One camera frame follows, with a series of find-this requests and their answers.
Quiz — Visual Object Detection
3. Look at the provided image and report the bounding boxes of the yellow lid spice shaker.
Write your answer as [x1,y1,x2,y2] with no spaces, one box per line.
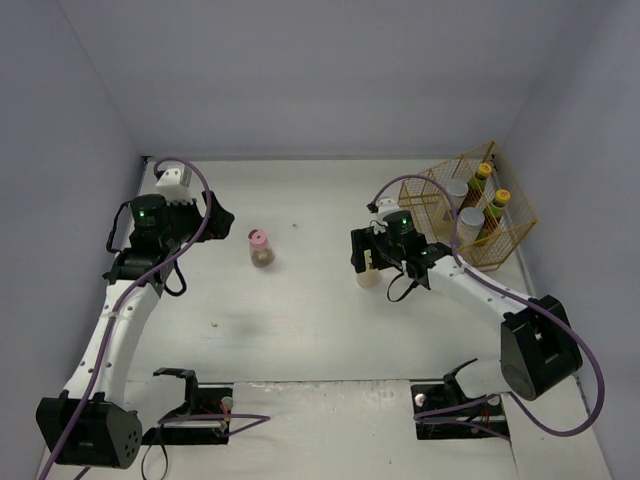
[356,250,381,289]

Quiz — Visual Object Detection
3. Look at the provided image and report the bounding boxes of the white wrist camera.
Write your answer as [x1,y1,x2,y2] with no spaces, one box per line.
[156,166,192,205]
[367,196,400,223]

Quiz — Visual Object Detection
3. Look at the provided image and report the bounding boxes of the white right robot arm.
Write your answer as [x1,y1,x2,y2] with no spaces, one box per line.
[351,210,583,412]

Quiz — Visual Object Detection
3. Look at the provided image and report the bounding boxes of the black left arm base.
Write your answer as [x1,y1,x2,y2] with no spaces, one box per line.
[132,368,233,446]

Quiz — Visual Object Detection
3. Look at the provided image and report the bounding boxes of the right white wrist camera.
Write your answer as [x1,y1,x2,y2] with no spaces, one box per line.
[367,196,400,223]

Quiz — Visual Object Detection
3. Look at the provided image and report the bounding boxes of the pink lid spice shaker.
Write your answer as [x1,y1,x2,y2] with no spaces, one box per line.
[248,229,275,268]

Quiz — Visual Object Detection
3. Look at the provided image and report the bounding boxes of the gold wire basket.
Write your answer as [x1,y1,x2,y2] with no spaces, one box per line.
[398,141,537,270]

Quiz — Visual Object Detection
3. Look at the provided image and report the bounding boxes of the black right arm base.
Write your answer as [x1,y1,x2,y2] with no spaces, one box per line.
[410,358,510,441]

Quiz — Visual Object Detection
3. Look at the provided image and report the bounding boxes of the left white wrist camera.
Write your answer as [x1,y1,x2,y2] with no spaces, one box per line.
[156,166,192,205]

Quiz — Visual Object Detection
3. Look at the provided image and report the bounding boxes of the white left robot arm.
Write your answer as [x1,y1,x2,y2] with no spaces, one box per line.
[36,189,235,478]

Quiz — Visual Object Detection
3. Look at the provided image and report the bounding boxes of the silver lid jar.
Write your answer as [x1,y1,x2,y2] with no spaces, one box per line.
[442,178,469,221]
[457,207,485,247]

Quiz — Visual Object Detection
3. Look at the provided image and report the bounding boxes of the yellow cap sauce bottle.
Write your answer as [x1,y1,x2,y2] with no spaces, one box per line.
[460,162,493,210]
[475,189,511,246]

